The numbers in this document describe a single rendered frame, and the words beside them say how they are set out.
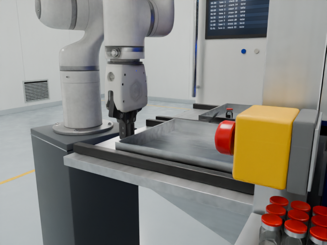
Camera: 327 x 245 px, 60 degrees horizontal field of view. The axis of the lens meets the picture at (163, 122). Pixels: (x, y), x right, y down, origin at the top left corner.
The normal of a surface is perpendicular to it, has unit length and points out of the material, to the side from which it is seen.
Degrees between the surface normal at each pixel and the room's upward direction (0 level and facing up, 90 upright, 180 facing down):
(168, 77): 90
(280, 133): 90
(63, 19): 128
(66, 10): 108
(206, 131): 90
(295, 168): 90
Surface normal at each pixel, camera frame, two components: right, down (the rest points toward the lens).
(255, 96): -0.53, 0.19
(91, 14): 0.50, 0.47
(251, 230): 0.00, -0.97
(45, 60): 0.86, 0.11
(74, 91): -0.04, 0.22
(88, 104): 0.55, 0.19
